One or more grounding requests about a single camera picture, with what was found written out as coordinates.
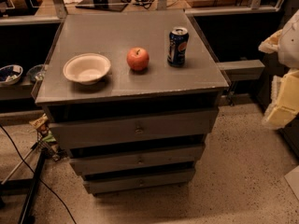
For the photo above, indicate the grey drawer cabinet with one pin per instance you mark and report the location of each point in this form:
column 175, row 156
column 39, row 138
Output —
column 158, row 89

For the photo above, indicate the snack bag on floor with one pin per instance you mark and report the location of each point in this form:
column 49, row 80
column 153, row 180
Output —
column 42, row 127

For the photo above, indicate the red apple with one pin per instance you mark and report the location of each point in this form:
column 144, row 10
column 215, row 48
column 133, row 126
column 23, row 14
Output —
column 138, row 59

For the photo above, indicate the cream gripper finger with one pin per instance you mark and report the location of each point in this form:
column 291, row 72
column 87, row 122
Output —
column 276, row 117

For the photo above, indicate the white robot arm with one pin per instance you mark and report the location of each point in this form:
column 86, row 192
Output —
column 285, row 42

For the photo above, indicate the black stand leg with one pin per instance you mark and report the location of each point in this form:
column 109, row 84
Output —
column 25, row 216

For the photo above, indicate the grey top drawer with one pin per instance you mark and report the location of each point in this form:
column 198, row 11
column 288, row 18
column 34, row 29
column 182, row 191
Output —
column 100, row 132

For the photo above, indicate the grey side shelf block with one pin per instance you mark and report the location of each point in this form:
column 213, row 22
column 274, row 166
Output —
column 242, row 70

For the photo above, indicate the black monitor stand base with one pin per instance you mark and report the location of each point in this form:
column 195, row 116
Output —
column 105, row 5

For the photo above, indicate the blue pepsi can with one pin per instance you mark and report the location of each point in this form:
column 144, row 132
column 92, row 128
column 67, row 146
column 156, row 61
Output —
column 178, row 40

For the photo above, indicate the grey bottom drawer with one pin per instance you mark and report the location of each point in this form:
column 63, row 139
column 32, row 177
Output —
column 139, row 181

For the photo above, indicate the white paper bowl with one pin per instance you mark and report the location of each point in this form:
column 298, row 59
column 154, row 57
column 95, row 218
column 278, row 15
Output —
column 86, row 69

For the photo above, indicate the small dark bowl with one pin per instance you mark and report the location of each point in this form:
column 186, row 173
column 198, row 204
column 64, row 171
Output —
column 37, row 72

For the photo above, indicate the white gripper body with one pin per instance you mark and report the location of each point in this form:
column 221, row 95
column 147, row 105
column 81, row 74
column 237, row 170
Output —
column 290, row 44

